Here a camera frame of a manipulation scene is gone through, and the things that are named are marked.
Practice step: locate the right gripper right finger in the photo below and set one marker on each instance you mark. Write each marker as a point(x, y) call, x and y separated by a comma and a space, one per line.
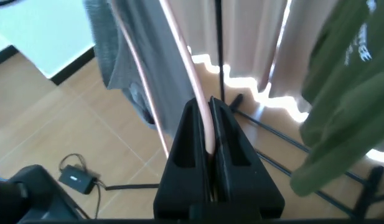
point(247, 186)

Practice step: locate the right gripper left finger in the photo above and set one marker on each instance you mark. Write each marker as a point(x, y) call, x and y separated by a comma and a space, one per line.
point(182, 186)

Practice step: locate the pink clothes hanger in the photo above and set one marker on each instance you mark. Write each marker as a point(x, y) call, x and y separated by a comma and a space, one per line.
point(207, 124)

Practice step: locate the green printed shirt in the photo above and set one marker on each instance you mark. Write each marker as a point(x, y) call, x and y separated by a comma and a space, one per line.
point(344, 109)

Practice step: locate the pale grey garment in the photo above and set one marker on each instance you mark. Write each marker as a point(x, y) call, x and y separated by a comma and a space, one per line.
point(160, 62)

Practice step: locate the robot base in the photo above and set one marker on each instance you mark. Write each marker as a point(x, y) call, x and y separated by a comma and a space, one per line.
point(33, 193)

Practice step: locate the black clothes rack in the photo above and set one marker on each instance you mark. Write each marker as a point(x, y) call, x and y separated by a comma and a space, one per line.
point(220, 46)

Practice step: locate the black power adapter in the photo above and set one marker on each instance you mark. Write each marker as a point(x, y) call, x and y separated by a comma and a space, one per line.
point(76, 179)

